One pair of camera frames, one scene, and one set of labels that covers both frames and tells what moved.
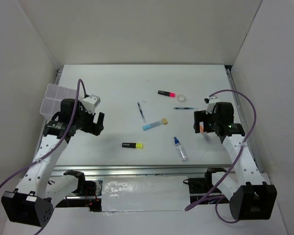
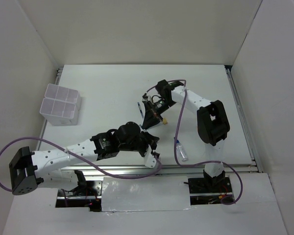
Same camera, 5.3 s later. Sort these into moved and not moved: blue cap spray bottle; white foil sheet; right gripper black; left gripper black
Moved: left gripper black; right gripper black
Not moved: white foil sheet; blue cap spray bottle
